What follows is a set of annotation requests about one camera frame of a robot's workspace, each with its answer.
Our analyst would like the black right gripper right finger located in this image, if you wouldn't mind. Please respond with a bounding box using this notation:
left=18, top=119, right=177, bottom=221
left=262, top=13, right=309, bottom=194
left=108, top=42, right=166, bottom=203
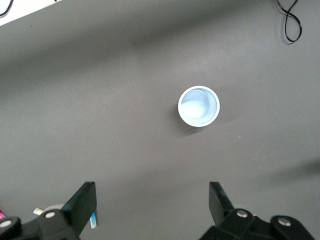
left=198, top=181, right=315, bottom=240

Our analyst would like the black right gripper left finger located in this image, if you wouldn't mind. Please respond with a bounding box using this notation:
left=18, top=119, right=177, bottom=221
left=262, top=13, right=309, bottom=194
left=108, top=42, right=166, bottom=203
left=0, top=181, right=98, bottom=240

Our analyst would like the light blue plastic cup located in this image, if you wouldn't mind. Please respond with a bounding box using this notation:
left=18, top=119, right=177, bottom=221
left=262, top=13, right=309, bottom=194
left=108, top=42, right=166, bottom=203
left=177, top=85, right=221, bottom=127

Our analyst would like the long black looped cable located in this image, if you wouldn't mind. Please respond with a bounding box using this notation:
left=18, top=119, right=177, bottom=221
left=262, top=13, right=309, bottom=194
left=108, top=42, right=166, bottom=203
left=271, top=0, right=303, bottom=45

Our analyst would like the thin black cable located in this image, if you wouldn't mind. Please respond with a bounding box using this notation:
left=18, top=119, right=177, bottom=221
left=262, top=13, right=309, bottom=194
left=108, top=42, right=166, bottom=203
left=0, top=0, right=14, bottom=18

